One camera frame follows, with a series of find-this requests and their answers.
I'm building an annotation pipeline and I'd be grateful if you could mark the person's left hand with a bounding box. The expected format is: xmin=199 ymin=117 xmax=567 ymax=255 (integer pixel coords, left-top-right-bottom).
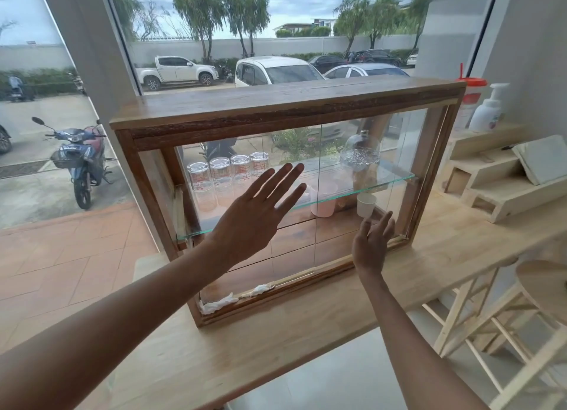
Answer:
xmin=208 ymin=162 xmax=307 ymax=270

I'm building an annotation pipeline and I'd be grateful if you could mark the person's right hand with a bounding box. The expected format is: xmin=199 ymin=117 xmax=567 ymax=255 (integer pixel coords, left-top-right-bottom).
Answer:
xmin=352 ymin=210 xmax=396 ymax=277

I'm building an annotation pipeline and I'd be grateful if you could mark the person's right forearm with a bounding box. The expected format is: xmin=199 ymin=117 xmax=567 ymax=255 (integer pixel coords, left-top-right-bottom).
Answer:
xmin=354 ymin=267 xmax=489 ymax=410

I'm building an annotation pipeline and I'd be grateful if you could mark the person's left forearm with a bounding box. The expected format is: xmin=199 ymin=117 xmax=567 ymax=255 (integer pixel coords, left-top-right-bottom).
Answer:
xmin=0 ymin=241 xmax=241 ymax=410

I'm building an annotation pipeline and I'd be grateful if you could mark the glass measuring cup red print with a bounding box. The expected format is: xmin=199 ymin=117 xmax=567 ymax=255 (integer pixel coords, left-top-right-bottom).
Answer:
xmin=186 ymin=161 xmax=212 ymax=212
xmin=250 ymin=151 xmax=271 ymax=178
xmin=230 ymin=154 xmax=253 ymax=199
xmin=208 ymin=156 xmax=234 ymax=207

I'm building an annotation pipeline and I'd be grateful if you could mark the white paper cup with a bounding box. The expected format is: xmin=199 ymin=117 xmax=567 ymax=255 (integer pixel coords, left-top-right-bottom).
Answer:
xmin=356 ymin=192 xmax=378 ymax=219

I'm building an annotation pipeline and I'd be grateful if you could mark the brown wooden stand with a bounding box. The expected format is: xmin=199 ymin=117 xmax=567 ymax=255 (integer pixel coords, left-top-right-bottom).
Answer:
xmin=352 ymin=164 xmax=378 ymax=194

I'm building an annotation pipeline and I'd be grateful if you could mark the glass shelf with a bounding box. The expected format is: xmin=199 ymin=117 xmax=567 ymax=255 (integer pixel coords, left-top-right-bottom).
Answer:
xmin=176 ymin=159 xmax=417 ymax=242

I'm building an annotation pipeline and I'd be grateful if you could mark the glass dome cloche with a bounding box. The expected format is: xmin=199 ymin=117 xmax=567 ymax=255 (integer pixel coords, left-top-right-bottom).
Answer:
xmin=340 ymin=129 xmax=382 ymax=172

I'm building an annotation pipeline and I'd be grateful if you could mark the wooden glass display cabinet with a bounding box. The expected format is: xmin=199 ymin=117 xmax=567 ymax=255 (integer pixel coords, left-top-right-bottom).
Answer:
xmin=109 ymin=75 xmax=467 ymax=329

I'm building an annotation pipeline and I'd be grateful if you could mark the white van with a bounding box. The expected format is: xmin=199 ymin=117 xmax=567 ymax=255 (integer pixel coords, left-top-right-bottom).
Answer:
xmin=233 ymin=56 xmax=327 ymax=88

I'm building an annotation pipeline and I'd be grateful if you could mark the stepped wooden riser shelf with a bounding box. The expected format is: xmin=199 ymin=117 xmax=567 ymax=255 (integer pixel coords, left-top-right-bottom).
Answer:
xmin=436 ymin=122 xmax=567 ymax=224

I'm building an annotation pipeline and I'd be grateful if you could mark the black car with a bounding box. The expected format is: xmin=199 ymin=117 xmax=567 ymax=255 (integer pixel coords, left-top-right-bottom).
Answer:
xmin=307 ymin=54 xmax=351 ymax=74

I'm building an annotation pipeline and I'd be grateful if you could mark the crumpled white cloth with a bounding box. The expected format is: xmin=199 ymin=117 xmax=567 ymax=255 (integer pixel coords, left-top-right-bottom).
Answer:
xmin=199 ymin=283 xmax=276 ymax=316

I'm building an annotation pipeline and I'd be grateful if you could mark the silver car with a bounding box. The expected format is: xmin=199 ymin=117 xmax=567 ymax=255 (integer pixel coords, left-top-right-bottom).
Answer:
xmin=323 ymin=63 xmax=411 ymax=79

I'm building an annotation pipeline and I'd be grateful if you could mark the white container orange lid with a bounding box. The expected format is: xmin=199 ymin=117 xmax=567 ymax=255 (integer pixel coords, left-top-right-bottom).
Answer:
xmin=454 ymin=77 xmax=488 ymax=131

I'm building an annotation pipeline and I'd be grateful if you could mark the white pickup truck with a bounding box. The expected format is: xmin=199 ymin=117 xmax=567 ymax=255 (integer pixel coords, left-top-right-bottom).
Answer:
xmin=135 ymin=55 xmax=220 ymax=92

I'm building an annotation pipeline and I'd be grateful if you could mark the white pump bottle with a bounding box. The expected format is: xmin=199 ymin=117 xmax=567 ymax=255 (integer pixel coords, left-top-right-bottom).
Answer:
xmin=468 ymin=83 xmax=510 ymax=134

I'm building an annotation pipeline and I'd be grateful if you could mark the dark suv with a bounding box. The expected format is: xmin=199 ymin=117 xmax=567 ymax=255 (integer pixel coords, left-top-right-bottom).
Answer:
xmin=353 ymin=48 xmax=405 ymax=68

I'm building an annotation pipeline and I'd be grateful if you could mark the light wooden stool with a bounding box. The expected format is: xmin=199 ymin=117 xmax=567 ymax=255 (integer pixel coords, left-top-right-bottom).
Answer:
xmin=422 ymin=258 xmax=567 ymax=410

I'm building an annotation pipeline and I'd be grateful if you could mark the white book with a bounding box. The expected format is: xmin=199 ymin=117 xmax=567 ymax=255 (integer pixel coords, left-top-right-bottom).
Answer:
xmin=511 ymin=135 xmax=567 ymax=186

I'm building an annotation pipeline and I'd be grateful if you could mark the blue red motor scooter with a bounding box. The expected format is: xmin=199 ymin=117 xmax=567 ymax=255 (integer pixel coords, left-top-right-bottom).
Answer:
xmin=31 ymin=116 xmax=114 ymax=210

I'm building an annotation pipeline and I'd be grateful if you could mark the white window pillar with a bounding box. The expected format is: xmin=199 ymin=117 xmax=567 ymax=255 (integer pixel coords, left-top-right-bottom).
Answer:
xmin=37 ymin=0 xmax=161 ymax=255

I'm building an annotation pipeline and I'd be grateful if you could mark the distant parked motorbike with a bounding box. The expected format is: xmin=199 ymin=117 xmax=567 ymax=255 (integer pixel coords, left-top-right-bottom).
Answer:
xmin=6 ymin=75 xmax=37 ymax=103

